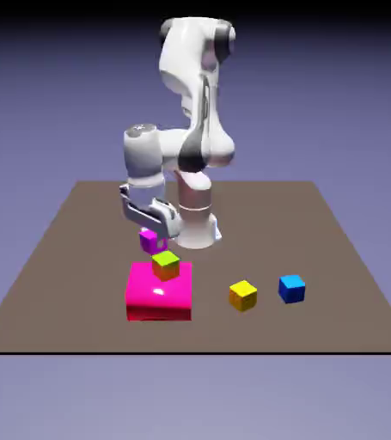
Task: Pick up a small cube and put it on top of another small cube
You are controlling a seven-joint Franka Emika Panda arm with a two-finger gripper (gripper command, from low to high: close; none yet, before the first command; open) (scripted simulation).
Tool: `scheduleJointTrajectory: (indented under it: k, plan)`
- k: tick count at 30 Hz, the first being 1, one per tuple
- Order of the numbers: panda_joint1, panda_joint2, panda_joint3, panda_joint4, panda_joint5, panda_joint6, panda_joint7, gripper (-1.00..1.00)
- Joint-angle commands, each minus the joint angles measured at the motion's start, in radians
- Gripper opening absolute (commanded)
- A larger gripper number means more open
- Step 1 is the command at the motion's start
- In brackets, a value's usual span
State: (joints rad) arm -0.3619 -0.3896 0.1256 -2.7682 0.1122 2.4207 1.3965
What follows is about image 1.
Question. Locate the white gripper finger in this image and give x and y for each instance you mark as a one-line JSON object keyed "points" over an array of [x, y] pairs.
{"points": [[162, 243]]}

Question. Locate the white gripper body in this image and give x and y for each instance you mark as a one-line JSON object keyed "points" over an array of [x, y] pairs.
{"points": [[147, 212]]}

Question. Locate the small magenta cube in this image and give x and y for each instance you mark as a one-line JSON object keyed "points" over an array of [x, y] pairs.
{"points": [[148, 240]]}

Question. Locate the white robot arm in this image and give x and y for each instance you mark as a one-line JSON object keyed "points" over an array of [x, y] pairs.
{"points": [[195, 103]]}

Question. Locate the small green cube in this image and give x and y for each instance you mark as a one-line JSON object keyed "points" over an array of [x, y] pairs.
{"points": [[165, 264]]}

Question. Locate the small yellow cube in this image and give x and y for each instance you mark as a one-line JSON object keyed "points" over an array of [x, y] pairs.
{"points": [[242, 295]]}

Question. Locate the small blue cube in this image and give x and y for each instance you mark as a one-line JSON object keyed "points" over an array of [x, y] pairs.
{"points": [[291, 288]]}

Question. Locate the large pink box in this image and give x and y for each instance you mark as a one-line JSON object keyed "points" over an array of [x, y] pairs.
{"points": [[157, 295]]}

